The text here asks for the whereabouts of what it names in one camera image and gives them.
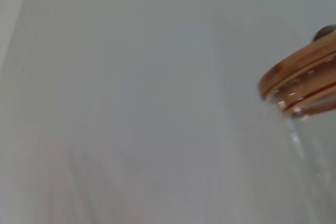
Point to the wooden jar lid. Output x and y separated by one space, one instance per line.
302 72

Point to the glass water dispenser jar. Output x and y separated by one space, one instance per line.
315 169

